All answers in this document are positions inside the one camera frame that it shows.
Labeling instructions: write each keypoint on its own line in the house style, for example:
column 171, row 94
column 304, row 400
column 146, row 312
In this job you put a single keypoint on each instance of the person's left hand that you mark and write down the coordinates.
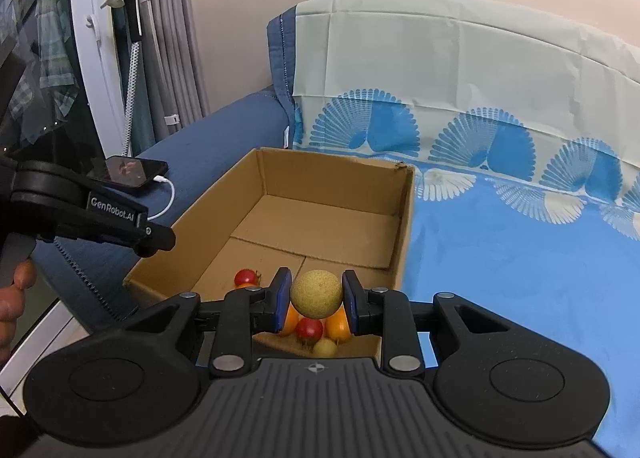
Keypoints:
column 12, row 304

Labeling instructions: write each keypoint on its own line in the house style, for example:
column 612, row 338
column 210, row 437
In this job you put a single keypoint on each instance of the black smartphone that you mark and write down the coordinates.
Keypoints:
column 126, row 174

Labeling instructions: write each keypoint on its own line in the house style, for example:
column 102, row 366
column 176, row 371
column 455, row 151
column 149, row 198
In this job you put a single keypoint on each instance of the red cherry tomato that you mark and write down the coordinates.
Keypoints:
column 309, row 331

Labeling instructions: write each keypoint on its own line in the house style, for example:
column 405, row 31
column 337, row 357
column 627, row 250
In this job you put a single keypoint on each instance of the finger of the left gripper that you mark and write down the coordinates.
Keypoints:
column 128, row 224

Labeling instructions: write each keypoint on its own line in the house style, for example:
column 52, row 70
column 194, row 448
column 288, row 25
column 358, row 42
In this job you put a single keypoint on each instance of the blue sofa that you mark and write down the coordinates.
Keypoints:
column 86, row 276

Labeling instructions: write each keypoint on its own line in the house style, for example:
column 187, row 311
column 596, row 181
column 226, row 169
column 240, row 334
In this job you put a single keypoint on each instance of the white door frame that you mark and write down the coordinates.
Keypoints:
column 98, row 61

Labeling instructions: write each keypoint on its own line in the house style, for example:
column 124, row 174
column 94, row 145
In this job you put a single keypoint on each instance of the brown cardboard box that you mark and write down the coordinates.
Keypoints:
column 284, row 208

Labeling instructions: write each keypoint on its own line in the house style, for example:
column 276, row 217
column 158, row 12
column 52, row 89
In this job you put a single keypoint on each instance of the grey curtain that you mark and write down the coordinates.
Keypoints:
column 170, row 91

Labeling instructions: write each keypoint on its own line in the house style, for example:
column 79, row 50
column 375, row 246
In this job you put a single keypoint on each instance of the red strawberry-like fruit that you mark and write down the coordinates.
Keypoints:
column 246, row 278

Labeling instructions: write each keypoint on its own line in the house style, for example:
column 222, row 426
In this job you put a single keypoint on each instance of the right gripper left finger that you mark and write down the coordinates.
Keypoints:
column 236, row 319

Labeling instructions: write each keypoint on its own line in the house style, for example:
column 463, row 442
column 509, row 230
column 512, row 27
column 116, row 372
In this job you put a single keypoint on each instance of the blue fan-pattern sheet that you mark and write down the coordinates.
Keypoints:
column 523, row 130

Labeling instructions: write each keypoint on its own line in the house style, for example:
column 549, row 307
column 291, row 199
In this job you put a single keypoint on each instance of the small tan round fruit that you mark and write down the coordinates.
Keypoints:
column 316, row 294

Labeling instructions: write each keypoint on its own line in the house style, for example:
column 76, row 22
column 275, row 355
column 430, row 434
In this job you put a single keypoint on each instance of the yellow round fruit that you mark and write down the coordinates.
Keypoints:
column 324, row 348

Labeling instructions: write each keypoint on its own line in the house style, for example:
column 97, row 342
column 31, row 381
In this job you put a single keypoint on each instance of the orange round fruit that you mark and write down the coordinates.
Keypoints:
column 336, row 327

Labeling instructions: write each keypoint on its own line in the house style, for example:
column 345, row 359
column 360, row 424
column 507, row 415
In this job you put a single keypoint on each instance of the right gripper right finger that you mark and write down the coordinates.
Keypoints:
column 394, row 318

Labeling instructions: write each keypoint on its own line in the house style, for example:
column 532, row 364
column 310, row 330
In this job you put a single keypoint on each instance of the orange fruit with stem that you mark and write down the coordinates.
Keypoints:
column 290, row 322

